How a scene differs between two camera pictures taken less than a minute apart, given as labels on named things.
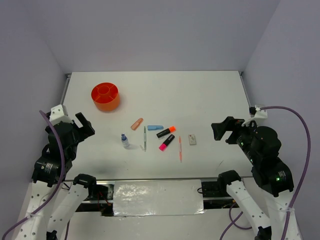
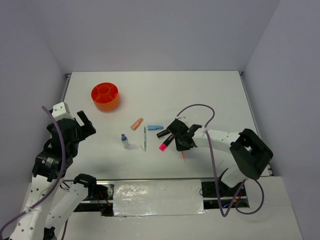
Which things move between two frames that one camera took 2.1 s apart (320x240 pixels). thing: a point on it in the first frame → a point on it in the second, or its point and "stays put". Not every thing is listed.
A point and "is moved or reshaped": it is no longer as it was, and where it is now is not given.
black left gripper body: x=78 y=133 stays put
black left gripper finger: x=81 y=118 stays put
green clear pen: x=145 y=141 stays put
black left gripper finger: x=87 y=130 stays put
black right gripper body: x=242 y=135 → x=180 y=146
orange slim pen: x=180 y=149 is moved or reshaped
